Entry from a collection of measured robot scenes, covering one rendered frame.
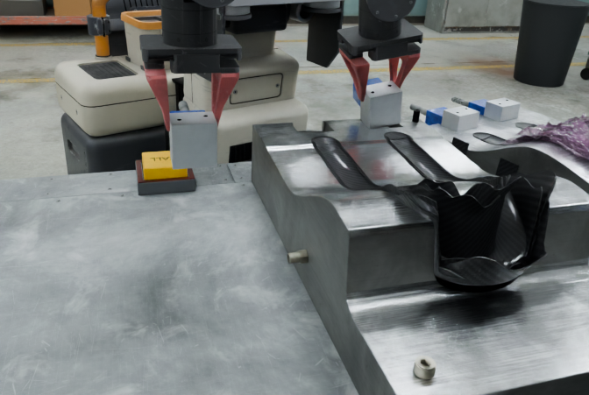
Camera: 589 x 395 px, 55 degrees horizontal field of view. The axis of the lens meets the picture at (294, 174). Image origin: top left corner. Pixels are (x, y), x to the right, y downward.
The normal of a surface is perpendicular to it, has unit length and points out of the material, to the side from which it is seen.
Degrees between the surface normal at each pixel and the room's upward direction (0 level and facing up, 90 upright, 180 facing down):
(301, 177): 2
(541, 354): 0
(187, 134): 92
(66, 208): 0
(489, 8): 90
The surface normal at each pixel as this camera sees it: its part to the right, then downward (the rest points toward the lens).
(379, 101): 0.29, 0.57
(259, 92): 0.57, 0.50
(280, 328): 0.05, -0.90
